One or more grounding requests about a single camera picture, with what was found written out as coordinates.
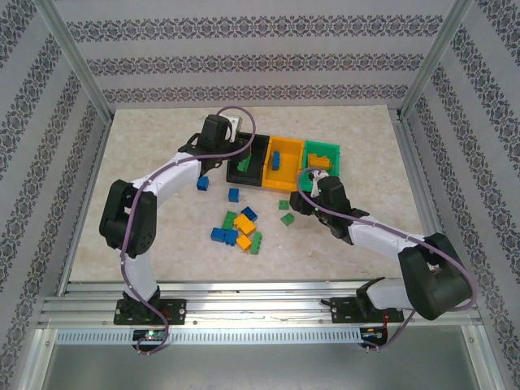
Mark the long green lego brick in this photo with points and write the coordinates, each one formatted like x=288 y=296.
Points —
x=246 y=159

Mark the long blue lego brick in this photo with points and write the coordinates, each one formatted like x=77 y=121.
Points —
x=276 y=161

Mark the curved yellow lego brick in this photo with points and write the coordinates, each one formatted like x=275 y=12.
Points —
x=325 y=163
x=313 y=158

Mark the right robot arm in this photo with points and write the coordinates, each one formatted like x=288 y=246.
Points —
x=430 y=280

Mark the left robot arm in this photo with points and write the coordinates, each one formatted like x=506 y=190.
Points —
x=128 y=221

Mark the black plastic bin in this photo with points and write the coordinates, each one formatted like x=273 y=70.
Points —
x=243 y=179

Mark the yellow plastic bin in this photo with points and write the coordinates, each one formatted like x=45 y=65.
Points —
x=289 y=162

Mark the square blue lego brick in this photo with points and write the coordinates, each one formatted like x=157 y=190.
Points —
x=234 y=195

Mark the tall blue lego brick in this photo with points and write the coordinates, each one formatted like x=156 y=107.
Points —
x=203 y=183

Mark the green plastic bin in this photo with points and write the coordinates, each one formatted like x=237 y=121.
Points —
x=313 y=147

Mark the small controller board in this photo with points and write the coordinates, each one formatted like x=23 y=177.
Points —
x=150 y=335
x=371 y=334

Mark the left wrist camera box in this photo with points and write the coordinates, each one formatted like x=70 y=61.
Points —
x=235 y=124

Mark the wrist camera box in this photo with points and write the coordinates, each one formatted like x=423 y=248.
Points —
x=317 y=178
x=235 y=124

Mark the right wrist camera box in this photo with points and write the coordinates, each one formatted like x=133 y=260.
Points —
x=317 y=178

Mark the aluminium table side rail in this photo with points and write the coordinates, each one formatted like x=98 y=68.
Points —
x=96 y=162
x=415 y=162

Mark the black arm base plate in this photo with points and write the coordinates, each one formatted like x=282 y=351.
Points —
x=176 y=310
x=343 y=308

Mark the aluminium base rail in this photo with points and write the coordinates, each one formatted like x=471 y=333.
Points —
x=260 y=304

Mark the aluminium frame post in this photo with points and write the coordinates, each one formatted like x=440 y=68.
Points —
x=75 y=57
x=438 y=57

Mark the aluminium lower frame rail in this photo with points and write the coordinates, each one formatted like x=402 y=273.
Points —
x=483 y=357
x=38 y=361

